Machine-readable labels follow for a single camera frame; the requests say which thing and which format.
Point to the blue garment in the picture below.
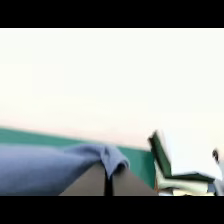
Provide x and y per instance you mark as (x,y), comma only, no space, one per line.
(40,170)

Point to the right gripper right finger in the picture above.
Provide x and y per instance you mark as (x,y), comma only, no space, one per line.
(128,185)

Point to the pale green garment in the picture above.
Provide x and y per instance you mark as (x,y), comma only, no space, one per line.
(181,185)

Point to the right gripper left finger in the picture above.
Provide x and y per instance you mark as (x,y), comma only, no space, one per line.
(91,183)

